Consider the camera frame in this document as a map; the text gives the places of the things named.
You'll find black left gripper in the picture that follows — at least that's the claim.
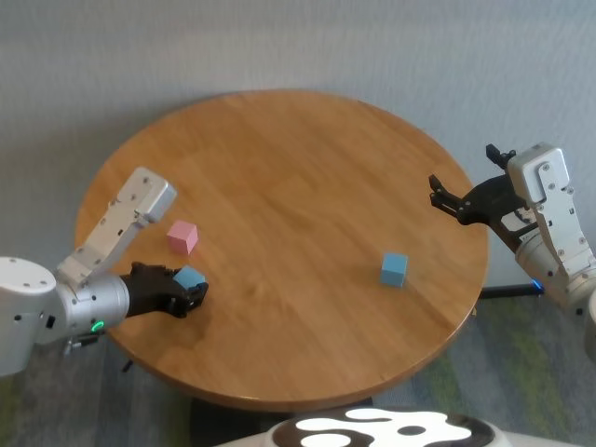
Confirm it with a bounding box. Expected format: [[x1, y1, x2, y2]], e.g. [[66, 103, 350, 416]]
[[119, 263, 209, 319]]

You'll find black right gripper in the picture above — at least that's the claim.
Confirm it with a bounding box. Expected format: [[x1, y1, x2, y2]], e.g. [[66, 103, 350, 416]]
[[427, 143, 536, 252]]

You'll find blue cube block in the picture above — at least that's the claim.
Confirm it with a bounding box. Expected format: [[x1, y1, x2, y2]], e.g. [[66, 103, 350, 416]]
[[172, 265, 207, 291], [379, 252, 409, 287]]

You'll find pink cube block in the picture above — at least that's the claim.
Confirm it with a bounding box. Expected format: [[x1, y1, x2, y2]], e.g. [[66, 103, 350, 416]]
[[166, 220, 199, 255]]

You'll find black floor bar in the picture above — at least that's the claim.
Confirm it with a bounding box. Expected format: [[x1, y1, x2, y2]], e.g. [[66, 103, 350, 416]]
[[479, 282, 544, 300]]

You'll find white black robot torso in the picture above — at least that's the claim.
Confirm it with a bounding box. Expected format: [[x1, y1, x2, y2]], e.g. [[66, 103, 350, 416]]
[[213, 407, 596, 447]]

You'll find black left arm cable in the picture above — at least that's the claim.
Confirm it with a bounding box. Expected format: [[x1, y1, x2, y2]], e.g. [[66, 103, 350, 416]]
[[62, 333, 102, 358]]

